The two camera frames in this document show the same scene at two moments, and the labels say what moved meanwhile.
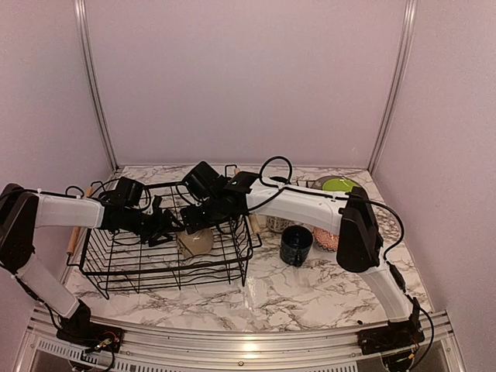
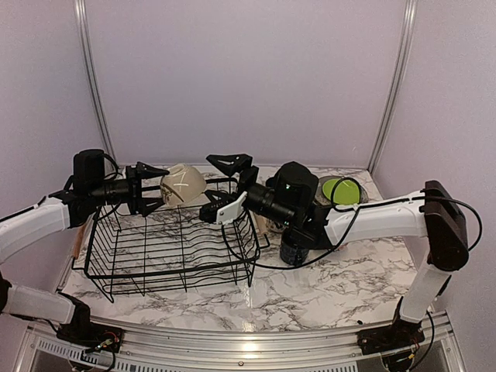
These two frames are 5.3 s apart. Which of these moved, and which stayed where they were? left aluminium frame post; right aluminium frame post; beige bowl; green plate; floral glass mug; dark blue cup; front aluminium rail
Moved: beige bowl
Stayed: dark blue cup; left aluminium frame post; front aluminium rail; right aluminium frame post; green plate; floral glass mug
